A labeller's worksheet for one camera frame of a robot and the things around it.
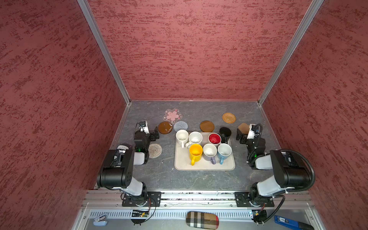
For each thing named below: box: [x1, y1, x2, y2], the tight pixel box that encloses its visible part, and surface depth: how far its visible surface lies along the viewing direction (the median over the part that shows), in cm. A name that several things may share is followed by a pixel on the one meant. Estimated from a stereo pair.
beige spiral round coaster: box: [148, 143, 163, 159], surface depth 94 cm
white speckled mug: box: [185, 131, 203, 149], surface depth 92 cm
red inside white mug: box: [207, 132, 222, 146], surface depth 92 cm
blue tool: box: [274, 215, 315, 230], surface depth 66 cm
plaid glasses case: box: [185, 210, 220, 230], surface depth 68 cm
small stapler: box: [92, 213, 108, 227], surface depth 68 cm
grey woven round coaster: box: [173, 120, 189, 133], surface depth 106 cm
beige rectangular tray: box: [174, 140, 236, 171], surface depth 89 cm
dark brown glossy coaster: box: [158, 121, 173, 135], surface depth 105 cm
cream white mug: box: [175, 129, 190, 149], surface depth 91 cm
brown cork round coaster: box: [199, 120, 215, 133], surface depth 108 cm
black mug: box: [218, 126, 232, 144], surface depth 92 cm
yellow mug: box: [189, 143, 204, 166], surface depth 87 cm
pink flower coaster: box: [162, 108, 183, 124], surface depth 113 cm
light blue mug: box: [217, 142, 233, 165], surface depth 85 cm
